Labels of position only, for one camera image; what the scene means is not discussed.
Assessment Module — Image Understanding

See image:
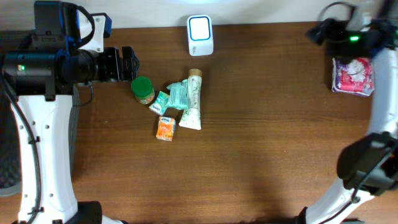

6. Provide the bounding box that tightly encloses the white green tube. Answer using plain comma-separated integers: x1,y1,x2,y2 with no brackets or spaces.
179,68,203,130

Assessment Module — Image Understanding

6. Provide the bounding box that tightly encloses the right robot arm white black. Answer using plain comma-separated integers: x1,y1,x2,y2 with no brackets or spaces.
292,1,397,224

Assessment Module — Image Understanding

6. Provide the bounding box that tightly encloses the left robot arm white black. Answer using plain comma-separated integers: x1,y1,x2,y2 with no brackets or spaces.
1,1,138,224

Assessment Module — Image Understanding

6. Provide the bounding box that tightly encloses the grey plastic mesh basket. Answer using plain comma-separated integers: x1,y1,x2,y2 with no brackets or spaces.
0,29,81,197

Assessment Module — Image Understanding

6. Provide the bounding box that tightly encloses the small teal tissue pack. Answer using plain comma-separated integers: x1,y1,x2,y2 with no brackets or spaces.
149,91,170,116

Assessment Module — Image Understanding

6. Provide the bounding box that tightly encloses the red purple tissue pack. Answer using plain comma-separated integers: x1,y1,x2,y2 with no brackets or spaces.
331,58,374,97

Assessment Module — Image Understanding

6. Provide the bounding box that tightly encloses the teal wipes packet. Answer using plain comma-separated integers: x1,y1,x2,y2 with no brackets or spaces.
166,80,188,110

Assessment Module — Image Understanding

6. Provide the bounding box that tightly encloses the orange tissue pack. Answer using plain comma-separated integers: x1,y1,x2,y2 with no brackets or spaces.
155,116,176,141

